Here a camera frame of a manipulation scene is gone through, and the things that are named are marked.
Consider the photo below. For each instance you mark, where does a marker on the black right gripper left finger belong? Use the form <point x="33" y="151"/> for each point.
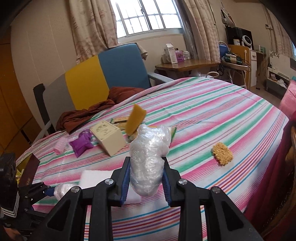
<point x="66" y="221"/>

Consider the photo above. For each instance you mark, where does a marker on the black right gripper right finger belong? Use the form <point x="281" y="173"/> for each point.
<point x="224" y="221"/>

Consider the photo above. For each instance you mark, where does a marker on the pink towel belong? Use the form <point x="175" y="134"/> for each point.
<point x="60" y="146"/>

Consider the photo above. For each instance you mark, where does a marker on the purple sachet packet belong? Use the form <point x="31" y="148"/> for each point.
<point x="82" y="143"/>

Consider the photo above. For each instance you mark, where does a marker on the cream cardboard box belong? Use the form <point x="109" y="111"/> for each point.
<point x="109" y="137"/>

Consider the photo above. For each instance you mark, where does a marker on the green cracker packet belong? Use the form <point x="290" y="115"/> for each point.
<point x="119" y="122"/>

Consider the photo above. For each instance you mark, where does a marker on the yellow sponge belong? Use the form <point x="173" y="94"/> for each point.
<point x="135" y="119"/>

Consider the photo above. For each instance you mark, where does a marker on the white foam pad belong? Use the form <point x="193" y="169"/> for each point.
<point x="90" y="178"/>

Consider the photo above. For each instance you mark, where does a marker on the yellow knitted scrubber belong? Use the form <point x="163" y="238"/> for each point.
<point x="222" y="154"/>

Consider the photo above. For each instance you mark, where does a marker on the wooden wardrobe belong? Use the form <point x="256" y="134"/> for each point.
<point x="18" y="126"/>

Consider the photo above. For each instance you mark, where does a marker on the striped bed sheet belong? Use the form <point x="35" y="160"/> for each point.
<point x="204" y="111"/>

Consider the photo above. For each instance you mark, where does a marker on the dark red blanket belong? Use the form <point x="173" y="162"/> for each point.
<point x="70" y="121"/>

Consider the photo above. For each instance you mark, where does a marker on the pink pillow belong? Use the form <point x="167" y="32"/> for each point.
<point x="288" y="102"/>

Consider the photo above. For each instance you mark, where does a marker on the wooden side table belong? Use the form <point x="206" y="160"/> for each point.
<point x="186" y="66"/>

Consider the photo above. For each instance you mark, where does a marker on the grey yellow blue headboard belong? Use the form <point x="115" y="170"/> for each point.
<point x="89" y="82"/>

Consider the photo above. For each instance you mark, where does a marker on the purple small box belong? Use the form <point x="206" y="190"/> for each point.
<point x="179" y="56"/>

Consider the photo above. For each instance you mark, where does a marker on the white carton box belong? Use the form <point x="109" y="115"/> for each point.
<point x="170" y="54"/>

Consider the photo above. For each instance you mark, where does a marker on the white round fan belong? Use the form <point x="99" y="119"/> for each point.
<point x="246" y="41"/>

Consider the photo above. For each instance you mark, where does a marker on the left floral curtain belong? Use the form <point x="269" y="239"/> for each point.
<point x="93" y="27"/>

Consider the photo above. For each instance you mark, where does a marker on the window with bars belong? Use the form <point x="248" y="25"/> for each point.
<point x="142" y="16"/>

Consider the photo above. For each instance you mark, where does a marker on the metal frame chair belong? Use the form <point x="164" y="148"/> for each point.
<point x="231" y="69"/>

